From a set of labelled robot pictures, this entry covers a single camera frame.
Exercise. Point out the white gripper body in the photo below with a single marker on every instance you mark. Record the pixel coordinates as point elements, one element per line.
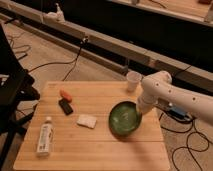
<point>143,107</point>

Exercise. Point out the green ceramic bowl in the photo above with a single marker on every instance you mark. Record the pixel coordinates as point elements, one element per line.
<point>124,118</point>

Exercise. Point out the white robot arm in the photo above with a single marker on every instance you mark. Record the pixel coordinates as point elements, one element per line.
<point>159,86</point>

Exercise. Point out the blue power box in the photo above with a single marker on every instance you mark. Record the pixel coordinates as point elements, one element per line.
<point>177,112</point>

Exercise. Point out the white sponge block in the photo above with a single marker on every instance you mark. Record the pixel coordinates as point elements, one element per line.
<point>86,120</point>

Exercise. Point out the black rectangular block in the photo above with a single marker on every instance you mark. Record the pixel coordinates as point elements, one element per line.
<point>65,106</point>

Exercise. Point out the orange oval object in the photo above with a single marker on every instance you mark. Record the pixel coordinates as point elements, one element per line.
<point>65,95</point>

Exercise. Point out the clear plastic bottle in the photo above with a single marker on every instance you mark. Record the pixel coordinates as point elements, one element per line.
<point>45,138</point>

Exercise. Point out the black office chair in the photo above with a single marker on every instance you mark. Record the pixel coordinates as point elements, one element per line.
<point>17,87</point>

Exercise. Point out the long metal rail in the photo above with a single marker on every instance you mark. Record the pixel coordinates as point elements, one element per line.
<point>144,39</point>

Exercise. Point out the white object on rail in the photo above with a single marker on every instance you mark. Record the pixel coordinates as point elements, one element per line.
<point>58,15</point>

